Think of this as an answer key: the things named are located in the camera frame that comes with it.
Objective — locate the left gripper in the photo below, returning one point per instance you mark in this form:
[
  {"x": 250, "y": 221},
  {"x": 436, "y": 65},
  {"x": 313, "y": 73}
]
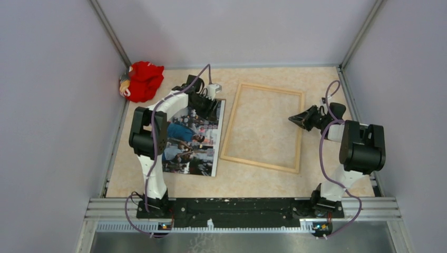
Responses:
[{"x": 208, "y": 113}]

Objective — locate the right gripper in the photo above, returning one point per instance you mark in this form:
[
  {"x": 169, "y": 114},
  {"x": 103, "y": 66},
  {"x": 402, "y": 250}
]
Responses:
[{"x": 303, "y": 118}]

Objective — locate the printed photo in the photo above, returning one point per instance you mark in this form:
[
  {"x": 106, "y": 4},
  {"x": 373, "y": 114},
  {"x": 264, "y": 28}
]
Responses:
[{"x": 193, "y": 142}]

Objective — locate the wooden picture frame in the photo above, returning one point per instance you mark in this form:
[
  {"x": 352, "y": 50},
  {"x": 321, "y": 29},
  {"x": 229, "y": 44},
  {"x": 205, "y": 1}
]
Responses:
[{"x": 259, "y": 132}]

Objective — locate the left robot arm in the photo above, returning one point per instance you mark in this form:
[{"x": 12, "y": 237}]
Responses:
[{"x": 149, "y": 133}]

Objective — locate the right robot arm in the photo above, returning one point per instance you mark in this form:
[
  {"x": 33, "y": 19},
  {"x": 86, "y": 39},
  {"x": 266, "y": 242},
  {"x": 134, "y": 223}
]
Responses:
[{"x": 362, "y": 151}]

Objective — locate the red cloth doll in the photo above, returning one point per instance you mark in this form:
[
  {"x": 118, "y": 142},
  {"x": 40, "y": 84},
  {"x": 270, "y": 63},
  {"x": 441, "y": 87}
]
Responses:
[{"x": 140, "y": 82}]

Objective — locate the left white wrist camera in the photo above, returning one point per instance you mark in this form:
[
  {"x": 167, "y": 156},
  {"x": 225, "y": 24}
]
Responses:
[{"x": 211, "y": 90}]

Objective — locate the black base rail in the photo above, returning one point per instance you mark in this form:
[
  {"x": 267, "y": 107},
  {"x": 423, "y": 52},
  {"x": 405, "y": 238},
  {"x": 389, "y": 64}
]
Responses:
[{"x": 235, "y": 212}]

